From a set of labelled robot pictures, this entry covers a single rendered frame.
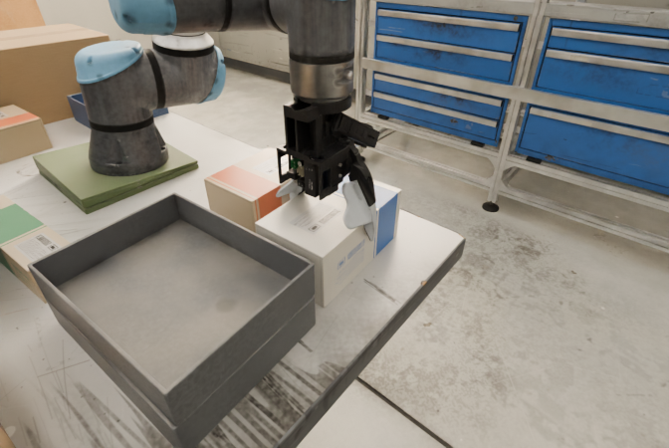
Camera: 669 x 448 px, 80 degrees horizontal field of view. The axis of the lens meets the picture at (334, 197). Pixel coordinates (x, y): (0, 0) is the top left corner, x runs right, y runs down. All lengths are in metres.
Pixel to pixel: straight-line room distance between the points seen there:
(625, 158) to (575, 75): 0.37
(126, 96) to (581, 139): 1.63
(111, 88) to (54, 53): 0.50
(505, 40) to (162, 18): 1.58
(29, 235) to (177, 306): 0.29
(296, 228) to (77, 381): 0.30
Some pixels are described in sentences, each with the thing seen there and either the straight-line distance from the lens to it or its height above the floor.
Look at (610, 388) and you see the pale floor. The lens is 1.55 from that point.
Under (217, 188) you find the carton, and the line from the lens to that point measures 0.70.
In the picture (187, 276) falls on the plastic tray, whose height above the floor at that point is 0.75.
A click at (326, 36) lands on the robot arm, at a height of 1.03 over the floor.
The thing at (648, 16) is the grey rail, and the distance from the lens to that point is 1.77.
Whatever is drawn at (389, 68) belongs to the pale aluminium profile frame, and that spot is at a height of 0.59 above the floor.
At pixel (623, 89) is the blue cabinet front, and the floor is 0.67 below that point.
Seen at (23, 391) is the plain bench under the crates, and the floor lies 0.70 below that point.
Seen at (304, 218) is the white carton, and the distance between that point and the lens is 0.56.
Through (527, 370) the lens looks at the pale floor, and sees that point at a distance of 1.47.
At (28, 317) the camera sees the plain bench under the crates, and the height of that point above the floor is 0.70.
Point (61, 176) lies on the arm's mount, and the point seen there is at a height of 0.74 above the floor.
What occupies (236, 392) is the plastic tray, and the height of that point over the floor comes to 0.72.
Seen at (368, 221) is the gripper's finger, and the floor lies 0.80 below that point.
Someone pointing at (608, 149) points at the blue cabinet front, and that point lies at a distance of 1.90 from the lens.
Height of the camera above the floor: 1.11
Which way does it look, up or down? 32 degrees down
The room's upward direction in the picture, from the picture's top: straight up
